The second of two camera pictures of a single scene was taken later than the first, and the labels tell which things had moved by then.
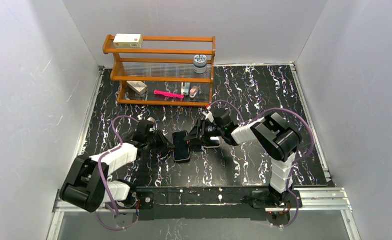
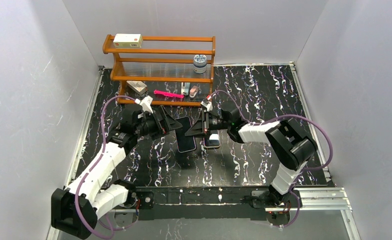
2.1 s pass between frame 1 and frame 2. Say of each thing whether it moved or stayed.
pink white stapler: stayed
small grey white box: stayed
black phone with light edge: moved
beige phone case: stayed
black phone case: moved
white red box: stayed
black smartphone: stayed
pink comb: stayed
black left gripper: moved
